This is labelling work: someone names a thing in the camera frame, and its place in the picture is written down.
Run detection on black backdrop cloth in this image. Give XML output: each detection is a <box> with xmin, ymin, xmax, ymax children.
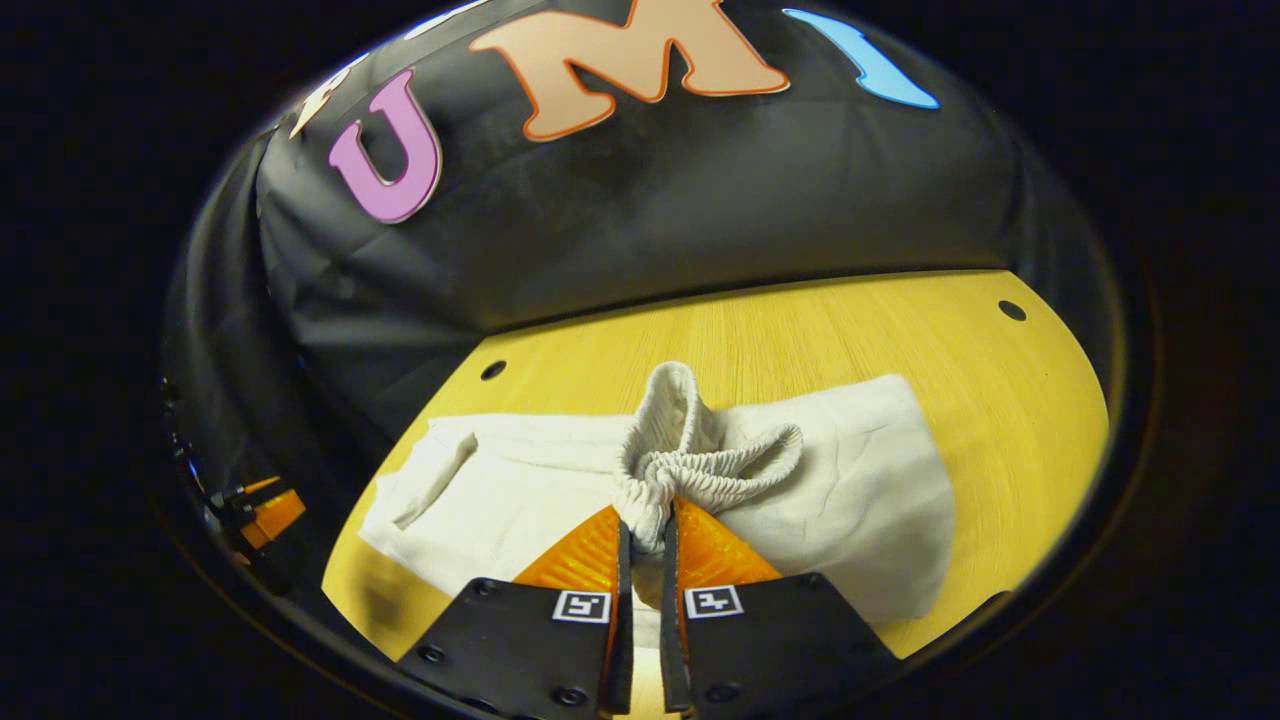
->
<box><xmin>160</xmin><ymin>0</ymin><xmax>1126</xmax><ymax>501</ymax></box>

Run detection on white jeans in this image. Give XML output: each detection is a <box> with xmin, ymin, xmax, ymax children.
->
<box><xmin>358</xmin><ymin>360</ymin><xmax>958</xmax><ymax>653</ymax></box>

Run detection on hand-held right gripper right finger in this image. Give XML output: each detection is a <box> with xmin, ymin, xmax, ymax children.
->
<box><xmin>661</xmin><ymin>496</ymin><xmax>902</xmax><ymax>717</ymax></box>

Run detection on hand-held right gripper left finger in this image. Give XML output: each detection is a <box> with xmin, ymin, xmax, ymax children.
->
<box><xmin>395</xmin><ymin>503</ymin><xmax>635</xmax><ymax>720</ymax></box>

